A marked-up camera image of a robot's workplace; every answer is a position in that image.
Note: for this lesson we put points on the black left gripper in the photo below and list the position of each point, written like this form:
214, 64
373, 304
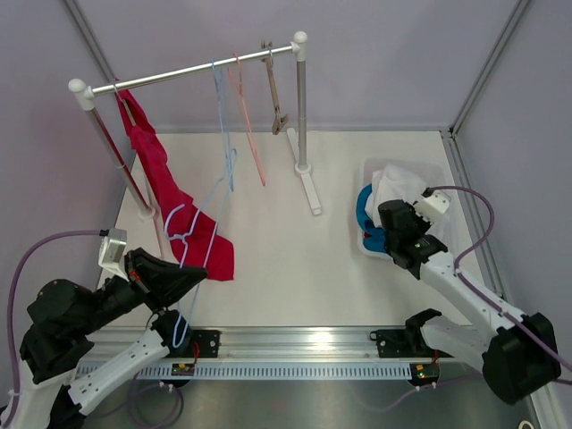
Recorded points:
176, 280

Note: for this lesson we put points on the magenta t shirt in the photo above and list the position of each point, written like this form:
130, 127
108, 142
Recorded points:
149, 149

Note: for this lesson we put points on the blue t shirt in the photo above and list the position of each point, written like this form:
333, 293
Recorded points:
375, 245

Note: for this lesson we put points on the pink wire hanger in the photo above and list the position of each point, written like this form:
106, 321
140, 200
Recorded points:
235, 74

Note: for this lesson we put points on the white t shirt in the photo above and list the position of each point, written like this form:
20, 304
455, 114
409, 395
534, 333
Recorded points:
393, 182

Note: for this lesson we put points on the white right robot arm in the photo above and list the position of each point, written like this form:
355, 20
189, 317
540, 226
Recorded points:
515, 353

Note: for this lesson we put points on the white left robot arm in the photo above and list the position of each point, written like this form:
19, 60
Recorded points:
64, 314

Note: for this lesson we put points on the wooden clip hanger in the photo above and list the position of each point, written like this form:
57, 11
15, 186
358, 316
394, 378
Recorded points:
279, 120

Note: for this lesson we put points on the clothes rack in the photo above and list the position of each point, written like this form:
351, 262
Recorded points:
85, 96

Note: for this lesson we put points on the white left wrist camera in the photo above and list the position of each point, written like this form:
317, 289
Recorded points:
110, 256

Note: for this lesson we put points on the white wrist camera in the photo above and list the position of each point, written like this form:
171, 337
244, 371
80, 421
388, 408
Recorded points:
110, 256
433, 205

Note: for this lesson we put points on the white slotted cable duct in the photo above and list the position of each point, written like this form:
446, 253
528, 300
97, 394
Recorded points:
209, 371

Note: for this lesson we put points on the aluminium mounting rail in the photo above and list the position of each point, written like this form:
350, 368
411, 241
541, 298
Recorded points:
297, 344

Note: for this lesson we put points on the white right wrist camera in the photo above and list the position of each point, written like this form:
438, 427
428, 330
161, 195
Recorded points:
433, 205

